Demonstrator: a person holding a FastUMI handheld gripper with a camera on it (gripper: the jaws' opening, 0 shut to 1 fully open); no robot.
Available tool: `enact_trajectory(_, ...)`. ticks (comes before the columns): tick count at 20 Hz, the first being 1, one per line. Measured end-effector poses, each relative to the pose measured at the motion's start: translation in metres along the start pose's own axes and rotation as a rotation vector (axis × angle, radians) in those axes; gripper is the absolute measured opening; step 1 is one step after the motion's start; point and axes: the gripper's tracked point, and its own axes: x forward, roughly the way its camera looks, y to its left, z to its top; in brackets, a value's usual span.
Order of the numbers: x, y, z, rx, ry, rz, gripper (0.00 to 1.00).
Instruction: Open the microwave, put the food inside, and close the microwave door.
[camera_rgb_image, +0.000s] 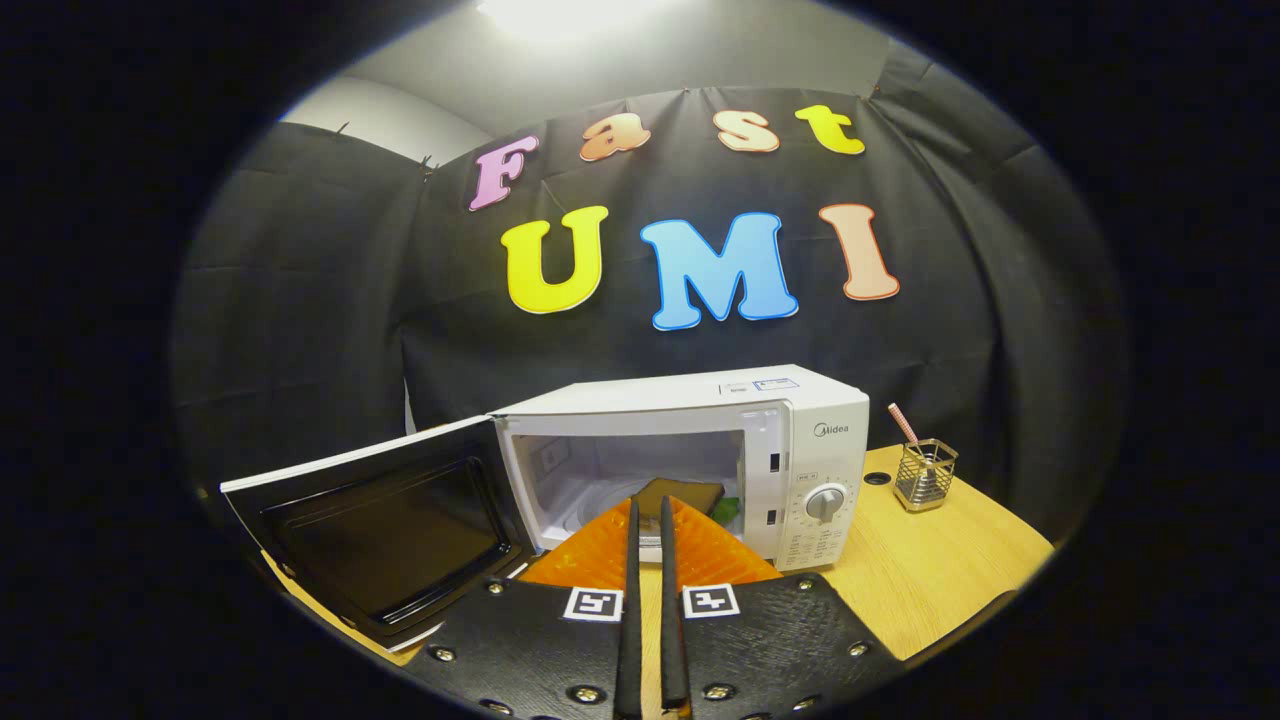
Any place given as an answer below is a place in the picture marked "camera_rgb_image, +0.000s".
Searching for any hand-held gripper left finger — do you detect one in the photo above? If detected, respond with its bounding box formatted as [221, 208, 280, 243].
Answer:
[400, 497, 643, 720]

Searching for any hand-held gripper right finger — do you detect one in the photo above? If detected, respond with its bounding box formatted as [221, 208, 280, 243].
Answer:
[658, 495, 901, 720]

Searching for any brown bread lettuce sandwich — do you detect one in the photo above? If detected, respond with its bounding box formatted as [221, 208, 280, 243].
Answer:
[633, 477, 743, 526]

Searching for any white microwave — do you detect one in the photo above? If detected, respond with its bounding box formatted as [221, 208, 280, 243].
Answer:
[220, 364, 871, 651]

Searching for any black backdrop cloth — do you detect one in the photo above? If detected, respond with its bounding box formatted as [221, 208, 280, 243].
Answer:
[170, 40, 1131, 541]

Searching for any wire mesh holder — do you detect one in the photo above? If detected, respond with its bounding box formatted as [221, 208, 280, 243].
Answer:
[893, 438, 959, 514]

